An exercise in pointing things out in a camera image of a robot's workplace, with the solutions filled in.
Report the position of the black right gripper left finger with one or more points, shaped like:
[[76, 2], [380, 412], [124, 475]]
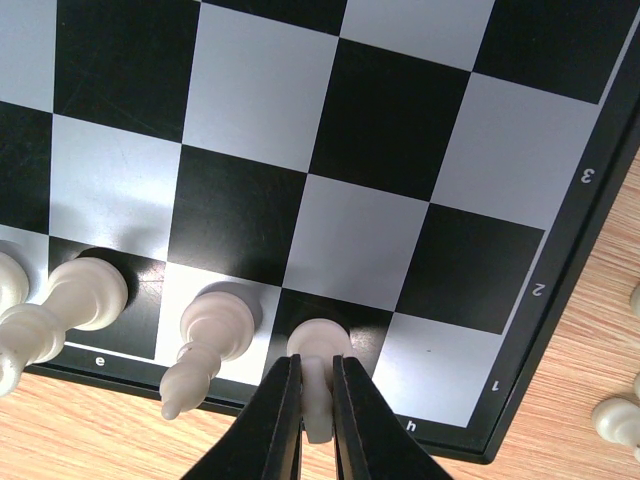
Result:
[[265, 440]]

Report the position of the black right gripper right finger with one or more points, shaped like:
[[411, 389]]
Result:
[[370, 443]]

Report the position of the white knight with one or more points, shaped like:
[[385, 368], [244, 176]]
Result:
[[317, 341]]

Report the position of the black and silver chessboard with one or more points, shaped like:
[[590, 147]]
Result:
[[431, 175]]

